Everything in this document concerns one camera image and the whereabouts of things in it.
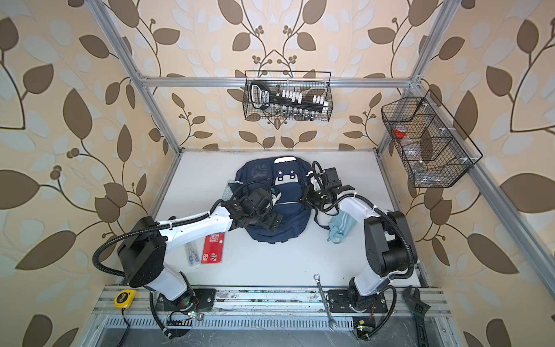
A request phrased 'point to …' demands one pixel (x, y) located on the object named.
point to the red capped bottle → (400, 131)
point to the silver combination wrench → (332, 324)
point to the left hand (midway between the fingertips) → (272, 211)
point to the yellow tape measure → (125, 298)
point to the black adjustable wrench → (418, 309)
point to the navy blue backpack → (287, 176)
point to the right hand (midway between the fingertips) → (298, 200)
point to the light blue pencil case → (340, 225)
